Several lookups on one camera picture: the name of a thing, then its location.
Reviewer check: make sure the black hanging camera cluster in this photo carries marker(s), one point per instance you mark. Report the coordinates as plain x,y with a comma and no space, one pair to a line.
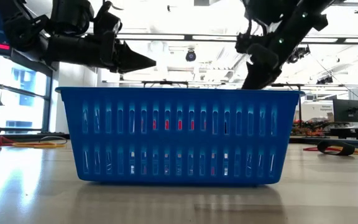
300,53

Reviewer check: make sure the red rubber band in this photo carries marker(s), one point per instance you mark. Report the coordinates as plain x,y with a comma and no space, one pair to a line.
3,141
311,149

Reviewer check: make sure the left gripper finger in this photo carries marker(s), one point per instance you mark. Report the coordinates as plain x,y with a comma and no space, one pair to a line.
135,60

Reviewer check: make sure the black rubber band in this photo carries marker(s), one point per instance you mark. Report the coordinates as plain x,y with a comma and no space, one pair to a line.
53,137
348,149

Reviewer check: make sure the black ceiling bracket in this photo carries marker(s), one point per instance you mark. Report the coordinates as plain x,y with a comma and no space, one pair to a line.
354,7

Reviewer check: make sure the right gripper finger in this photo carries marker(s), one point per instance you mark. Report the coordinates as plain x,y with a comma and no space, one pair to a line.
263,71

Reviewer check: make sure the white cabinet with label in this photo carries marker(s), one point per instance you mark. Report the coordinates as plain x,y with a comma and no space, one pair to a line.
317,109

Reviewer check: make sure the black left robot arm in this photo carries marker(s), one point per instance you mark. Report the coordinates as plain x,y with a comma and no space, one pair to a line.
20,31

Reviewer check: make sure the black desk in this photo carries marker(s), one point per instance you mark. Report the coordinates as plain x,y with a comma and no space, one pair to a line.
346,130

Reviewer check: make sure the window with dark frame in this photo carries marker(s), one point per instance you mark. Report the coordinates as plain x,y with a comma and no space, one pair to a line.
17,109

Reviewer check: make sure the orange black equipment pile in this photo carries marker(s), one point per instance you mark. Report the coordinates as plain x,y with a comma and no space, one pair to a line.
312,127

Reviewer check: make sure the black desk monitor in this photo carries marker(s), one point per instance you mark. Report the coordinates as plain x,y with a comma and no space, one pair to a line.
348,110

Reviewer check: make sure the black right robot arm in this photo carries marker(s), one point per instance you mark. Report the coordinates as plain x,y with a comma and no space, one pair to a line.
303,25

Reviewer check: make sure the blue plastic basket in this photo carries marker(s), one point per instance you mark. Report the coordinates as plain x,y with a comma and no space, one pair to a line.
179,96

